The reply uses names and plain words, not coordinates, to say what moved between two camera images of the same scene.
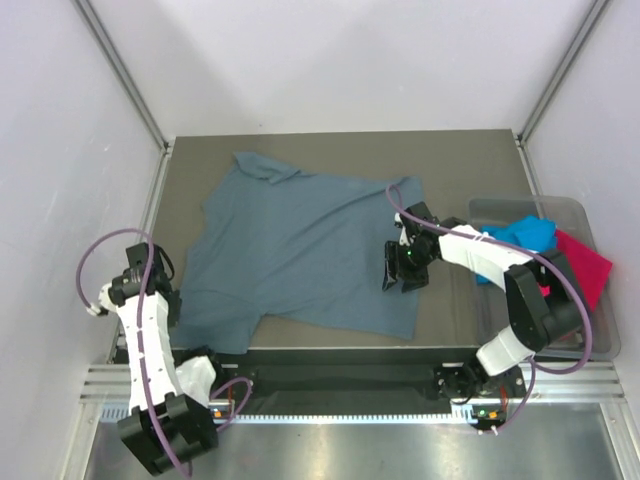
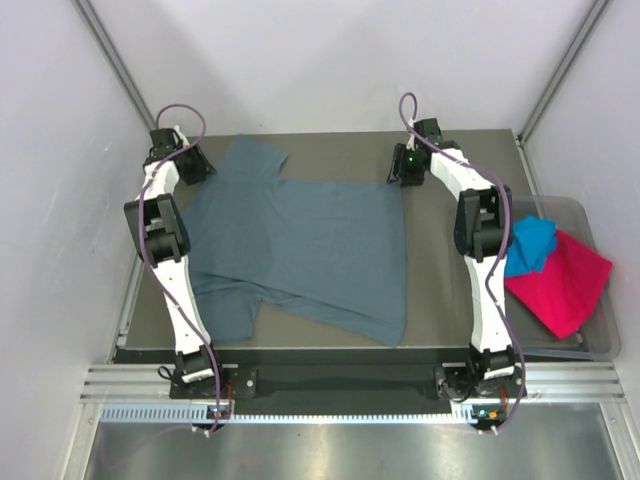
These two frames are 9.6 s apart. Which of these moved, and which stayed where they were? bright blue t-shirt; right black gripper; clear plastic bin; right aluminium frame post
Moved: right black gripper
Stayed: bright blue t-shirt; clear plastic bin; right aluminium frame post
